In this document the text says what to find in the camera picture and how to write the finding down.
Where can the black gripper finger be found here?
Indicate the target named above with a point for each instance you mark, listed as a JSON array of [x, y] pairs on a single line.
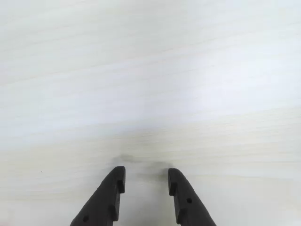
[[103, 200], [185, 200]]

